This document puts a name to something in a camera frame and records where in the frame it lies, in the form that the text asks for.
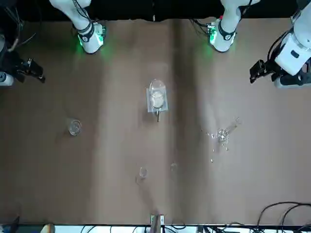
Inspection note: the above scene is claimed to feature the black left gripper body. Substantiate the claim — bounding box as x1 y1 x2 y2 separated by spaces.
264 60 284 76

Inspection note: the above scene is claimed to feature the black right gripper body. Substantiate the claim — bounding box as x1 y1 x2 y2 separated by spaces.
1 50 27 76

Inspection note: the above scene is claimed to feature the glass conical flask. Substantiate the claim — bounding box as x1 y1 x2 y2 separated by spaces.
67 117 83 137

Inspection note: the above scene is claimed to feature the glass graduated cylinder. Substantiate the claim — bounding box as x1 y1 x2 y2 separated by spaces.
217 116 242 143

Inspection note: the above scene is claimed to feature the large beaker with white powder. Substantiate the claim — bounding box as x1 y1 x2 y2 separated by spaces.
149 78 168 109

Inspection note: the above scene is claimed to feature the clear plate tripod stand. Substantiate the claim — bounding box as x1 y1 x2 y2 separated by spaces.
145 87 170 123

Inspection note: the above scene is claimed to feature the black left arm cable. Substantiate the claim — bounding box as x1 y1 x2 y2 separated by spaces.
267 30 292 64

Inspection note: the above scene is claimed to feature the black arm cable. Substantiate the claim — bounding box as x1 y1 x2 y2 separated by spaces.
267 30 292 64
71 0 95 37

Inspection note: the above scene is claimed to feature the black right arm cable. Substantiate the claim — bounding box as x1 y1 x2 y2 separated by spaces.
71 0 95 37

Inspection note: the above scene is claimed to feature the black base cable bundle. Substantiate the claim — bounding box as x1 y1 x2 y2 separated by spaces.
190 18 209 36

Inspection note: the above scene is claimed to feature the black looped desk cable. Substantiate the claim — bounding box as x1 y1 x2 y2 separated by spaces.
259 200 311 233

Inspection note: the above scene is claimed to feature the aluminium profile post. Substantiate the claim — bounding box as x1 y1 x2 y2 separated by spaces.
150 213 165 233

